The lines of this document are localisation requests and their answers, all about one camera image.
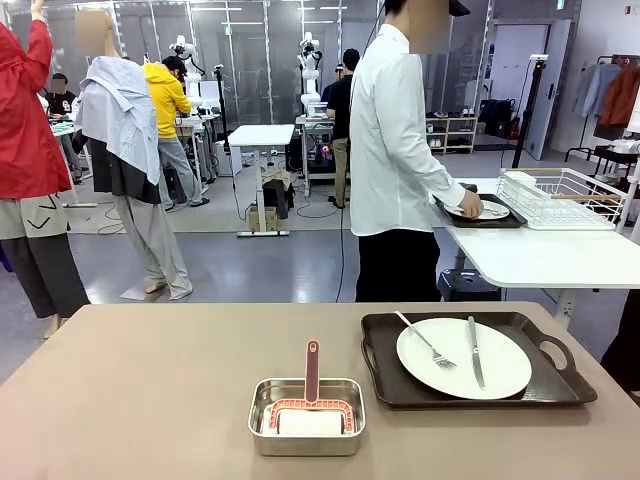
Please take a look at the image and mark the large white round plate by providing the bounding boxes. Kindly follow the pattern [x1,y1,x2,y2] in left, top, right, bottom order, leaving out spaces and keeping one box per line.
[396,317,533,401]

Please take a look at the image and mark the silver table knife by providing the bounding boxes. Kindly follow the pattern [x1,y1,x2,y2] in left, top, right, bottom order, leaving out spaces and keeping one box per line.
[467,315,487,391]

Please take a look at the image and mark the black utility cart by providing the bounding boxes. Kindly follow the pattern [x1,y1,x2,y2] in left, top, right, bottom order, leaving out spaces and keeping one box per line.
[592,143,640,182]

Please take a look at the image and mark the hanging black cable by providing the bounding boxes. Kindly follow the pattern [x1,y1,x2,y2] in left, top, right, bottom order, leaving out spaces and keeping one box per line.
[333,197,348,304]

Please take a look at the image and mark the clothes rack with garments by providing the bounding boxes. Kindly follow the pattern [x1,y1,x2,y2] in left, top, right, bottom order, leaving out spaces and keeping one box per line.
[564,53,640,162]

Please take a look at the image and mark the person in yellow hoodie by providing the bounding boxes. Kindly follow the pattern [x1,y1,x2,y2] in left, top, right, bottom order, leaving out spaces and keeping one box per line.
[142,55,211,209]

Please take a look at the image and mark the dark brown serving tray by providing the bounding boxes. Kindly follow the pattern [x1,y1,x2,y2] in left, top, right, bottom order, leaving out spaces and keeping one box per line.
[360,311,599,410]

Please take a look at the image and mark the white rounded table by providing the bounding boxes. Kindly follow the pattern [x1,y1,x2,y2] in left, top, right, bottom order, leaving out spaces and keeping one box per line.
[432,177,640,321]

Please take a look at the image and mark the white standing desk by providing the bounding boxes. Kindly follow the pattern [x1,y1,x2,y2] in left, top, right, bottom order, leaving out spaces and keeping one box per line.
[227,123,296,238]

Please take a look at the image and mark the black serving tray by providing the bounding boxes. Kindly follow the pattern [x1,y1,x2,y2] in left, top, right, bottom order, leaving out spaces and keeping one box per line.
[433,192,529,230]

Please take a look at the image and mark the small white plate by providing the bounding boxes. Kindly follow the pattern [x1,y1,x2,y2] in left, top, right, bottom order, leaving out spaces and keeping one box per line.
[443,198,511,221]

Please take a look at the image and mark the wooden shoe shelf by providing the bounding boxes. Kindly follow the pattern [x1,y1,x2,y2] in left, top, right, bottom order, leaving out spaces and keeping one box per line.
[424,114,479,155]

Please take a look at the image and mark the person in white shirt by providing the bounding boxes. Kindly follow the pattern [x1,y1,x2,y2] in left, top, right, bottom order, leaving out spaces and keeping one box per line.
[348,0,484,304]

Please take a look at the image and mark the seated person in black shirt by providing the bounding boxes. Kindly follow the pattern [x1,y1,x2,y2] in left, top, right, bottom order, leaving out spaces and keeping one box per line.
[44,73,84,122]

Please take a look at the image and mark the person's right forearm white sleeve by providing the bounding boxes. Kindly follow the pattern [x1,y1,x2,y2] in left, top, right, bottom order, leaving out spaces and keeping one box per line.
[422,162,467,210]

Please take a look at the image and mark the white door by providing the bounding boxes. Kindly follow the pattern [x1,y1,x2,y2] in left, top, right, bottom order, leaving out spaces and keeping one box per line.
[524,19,574,161]

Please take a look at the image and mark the person's right hand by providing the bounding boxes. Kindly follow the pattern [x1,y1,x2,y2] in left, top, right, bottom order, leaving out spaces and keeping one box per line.
[458,190,484,220]

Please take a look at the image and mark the black bulky object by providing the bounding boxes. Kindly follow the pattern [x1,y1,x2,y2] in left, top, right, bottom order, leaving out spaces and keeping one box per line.
[599,292,640,397]

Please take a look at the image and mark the stainless steel rectangular container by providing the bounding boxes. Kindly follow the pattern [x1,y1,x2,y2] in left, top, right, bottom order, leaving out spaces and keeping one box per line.
[247,377,367,457]

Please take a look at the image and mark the mannequin with striped shirt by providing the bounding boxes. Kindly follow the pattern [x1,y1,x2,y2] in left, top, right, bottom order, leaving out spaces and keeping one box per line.
[72,9,194,301]

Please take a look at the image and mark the black step stool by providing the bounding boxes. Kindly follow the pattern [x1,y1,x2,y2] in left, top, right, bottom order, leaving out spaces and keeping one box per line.
[437,268,503,303]

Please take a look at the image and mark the black stool with cloth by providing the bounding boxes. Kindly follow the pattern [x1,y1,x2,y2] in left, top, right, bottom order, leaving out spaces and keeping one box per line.
[260,168,297,220]

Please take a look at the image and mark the cardboard box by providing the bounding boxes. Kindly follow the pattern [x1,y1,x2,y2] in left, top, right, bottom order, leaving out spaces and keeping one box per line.
[248,205,278,233]

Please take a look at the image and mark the black tripod stand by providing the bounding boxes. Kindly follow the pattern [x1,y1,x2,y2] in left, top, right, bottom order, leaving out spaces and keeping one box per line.
[511,53,551,155]

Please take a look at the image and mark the person in black polo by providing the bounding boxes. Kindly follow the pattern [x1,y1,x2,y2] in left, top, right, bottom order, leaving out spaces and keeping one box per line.
[325,48,362,210]

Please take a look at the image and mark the silver fork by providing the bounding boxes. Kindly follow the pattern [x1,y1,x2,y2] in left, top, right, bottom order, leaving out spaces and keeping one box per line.
[394,309,458,372]

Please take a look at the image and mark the white wire dish rack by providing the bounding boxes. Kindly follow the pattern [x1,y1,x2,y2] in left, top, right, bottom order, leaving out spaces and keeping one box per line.
[496,167,629,231]

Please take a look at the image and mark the mannequin with red jacket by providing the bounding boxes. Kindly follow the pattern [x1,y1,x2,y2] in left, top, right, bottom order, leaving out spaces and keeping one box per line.
[0,0,92,341]

